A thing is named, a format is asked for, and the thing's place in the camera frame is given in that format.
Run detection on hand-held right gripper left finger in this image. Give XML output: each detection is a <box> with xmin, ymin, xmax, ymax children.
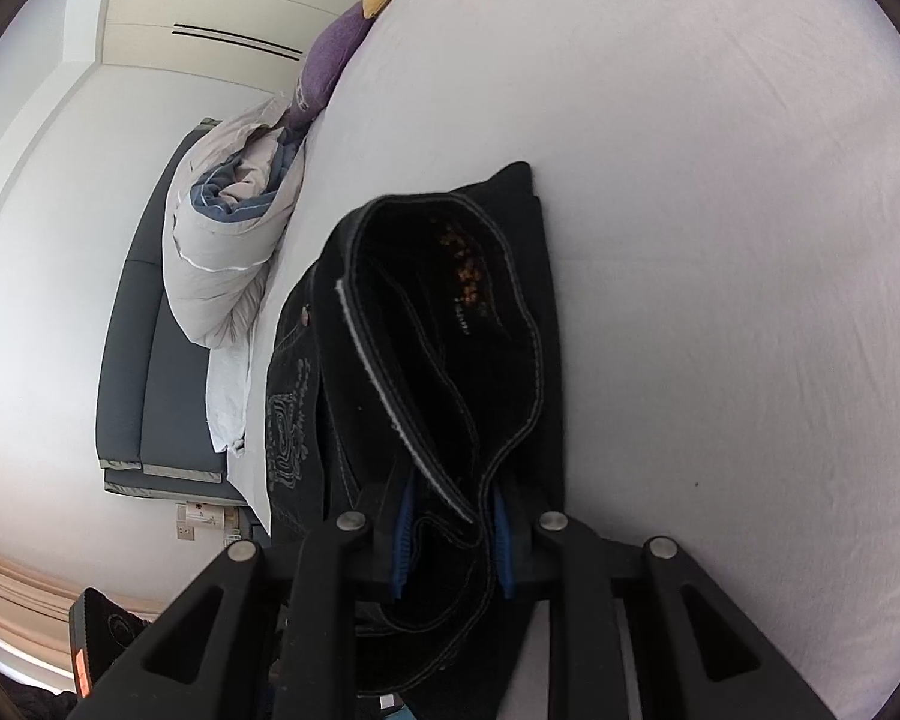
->
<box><xmin>67</xmin><ymin>465</ymin><xmax>419</xmax><ymax>720</ymax></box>

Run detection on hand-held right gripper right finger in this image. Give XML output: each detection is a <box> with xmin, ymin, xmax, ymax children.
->
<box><xmin>493</xmin><ymin>481</ymin><xmax>835</xmax><ymax>720</ymax></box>

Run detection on black denim pants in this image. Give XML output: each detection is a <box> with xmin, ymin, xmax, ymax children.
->
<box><xmin>264</xmin><ymin>161</ymin><xmax>566</xmax><ymax>720</ymax></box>

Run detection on white pillow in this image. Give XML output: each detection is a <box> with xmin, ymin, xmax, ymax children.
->
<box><xmin>205</xmin><ymin>330</ymin><xmax>260</xmax><ymax>460</ymax></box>

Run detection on dark grey padded headboard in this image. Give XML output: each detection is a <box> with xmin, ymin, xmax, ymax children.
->
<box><xmin>96</xmin><ymin>118</ymin><xmax>272</xmax><ymax>542</ymax></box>

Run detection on grey rolled duvet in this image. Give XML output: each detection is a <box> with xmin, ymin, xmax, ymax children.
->
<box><xmin>162</xmin><ymin>94</ymin><xmax>309</xmax><ymax>350</ymax></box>

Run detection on bed with white sheet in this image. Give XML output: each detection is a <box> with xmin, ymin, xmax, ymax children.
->
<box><xmin>225</xmin><ymin>0</ymin><xmax>900</xmax><ymax>720</ymax></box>

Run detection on purple pillow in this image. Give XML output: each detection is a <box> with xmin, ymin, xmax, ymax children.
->
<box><xmin>283</xmin><ymin>4</ymin><xmax>377</xmax><ymax>145</ymax></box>

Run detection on white wall socket panel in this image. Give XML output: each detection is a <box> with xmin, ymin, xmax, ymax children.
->
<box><xmin>172</xmin><ymin>499</ymin><xmax>242</xmax><ymax>547</ymax></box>

